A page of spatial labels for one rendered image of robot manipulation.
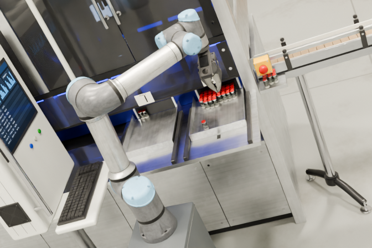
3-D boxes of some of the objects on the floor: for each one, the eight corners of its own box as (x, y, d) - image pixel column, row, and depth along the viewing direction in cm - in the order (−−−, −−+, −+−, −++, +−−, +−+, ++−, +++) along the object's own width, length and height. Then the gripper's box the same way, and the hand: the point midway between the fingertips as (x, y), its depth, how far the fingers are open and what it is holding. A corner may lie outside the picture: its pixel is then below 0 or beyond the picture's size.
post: (294, 215, 288) (145, -181, 190) (305, 213, 286) (159, -187, 188) (295, 223, 282) (142, -180, 184) (306, 221, 281) (157, -187, 183)
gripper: (211, 37, 205) (228, 81, 215) (190, 44, 207) (208, 87, 217) (210, 46, 198) (228, 91, 208) (189, 53, 200) (207, 97, 210)
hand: (217, 90), depth 210 cm, fingers closed
